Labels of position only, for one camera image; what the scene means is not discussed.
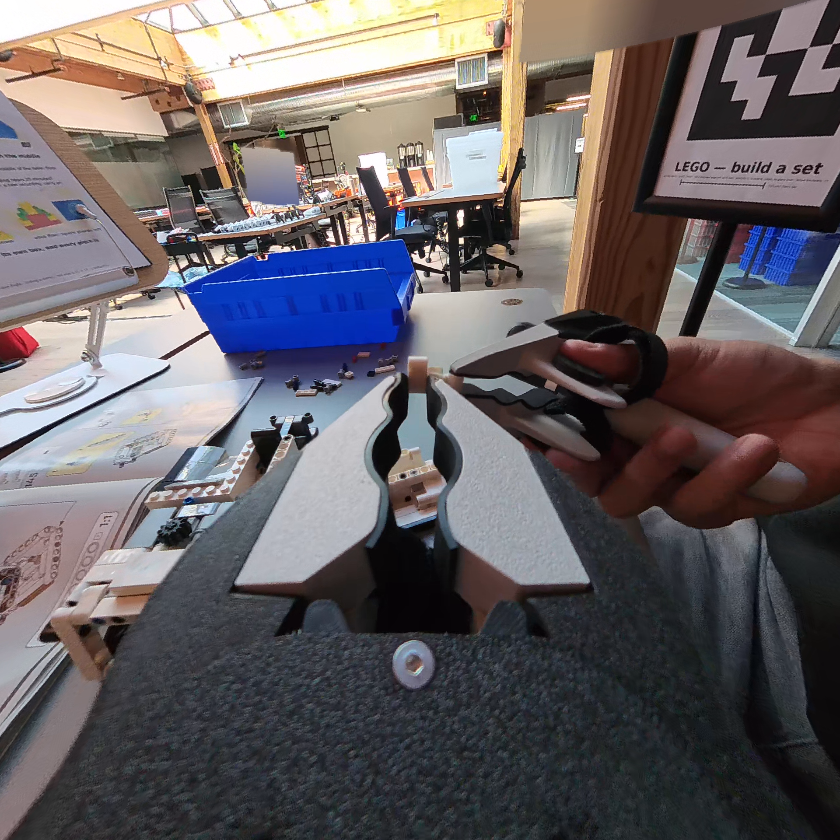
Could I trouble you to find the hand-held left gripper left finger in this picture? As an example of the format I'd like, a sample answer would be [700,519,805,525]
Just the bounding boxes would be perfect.
[233,373,409,598]

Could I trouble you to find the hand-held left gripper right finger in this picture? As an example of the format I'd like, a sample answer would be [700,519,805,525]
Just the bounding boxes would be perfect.
[427,376,593,614]

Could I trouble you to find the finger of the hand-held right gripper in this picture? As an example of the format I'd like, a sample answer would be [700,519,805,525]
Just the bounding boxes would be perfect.
[450,322,630,410]
[458,384,603,462]

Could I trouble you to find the small white lego connector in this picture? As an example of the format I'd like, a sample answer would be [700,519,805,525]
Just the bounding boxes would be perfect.
[407,356,448,395]

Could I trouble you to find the scattered small lego pieces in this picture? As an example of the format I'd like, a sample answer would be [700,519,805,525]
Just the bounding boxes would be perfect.
[238,353,401,399]

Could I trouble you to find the white grey green lego vehicle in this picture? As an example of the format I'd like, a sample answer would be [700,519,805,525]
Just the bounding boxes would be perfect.
[49,412,320,682]

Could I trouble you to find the lego instruction booklet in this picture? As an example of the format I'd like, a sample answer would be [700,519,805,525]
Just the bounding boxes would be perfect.
[0,376,265,756]

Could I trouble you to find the person's right hand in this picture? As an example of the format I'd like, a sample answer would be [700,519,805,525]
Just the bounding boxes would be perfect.
[543,336,840,530]

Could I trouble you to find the black office chair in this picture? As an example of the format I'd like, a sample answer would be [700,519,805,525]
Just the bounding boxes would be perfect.
[458,147,527,287]
[354,164,454,284]

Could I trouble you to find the wooden desk black legs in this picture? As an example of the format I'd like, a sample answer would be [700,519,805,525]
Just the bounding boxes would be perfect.
[400,180,509,293]

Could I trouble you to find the person's grey pants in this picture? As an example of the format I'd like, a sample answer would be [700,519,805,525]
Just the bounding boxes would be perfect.
[617,505,840,840]

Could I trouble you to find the black sign pole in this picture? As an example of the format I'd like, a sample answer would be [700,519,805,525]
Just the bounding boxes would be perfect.
[678,222,741,337]

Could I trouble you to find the blue plastic bin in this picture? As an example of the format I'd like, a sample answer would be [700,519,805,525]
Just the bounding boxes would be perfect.
[182,238,418,355]

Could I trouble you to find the stack of blue crates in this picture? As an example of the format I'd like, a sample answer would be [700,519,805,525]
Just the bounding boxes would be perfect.
[738,225,840,287]

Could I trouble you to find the white board stand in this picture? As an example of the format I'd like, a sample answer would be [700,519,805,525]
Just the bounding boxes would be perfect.
[0,302,170,435]

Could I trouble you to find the long wooden desk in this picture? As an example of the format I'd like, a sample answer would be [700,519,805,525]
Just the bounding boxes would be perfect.
[197,203,358,263]

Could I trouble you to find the framed black white marker sign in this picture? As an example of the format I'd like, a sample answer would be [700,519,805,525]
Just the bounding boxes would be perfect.
[632,0,840,232]

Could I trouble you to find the wooden instruction board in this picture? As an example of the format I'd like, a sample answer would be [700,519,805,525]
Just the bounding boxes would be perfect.
[0,91,169,331]

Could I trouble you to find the white lego beam frame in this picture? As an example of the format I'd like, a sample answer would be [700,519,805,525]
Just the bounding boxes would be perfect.
[386,446,439,530]

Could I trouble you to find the wooden post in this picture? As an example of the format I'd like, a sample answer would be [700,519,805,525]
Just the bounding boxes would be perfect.
[563,39,689,334]
[499,0,530,240]

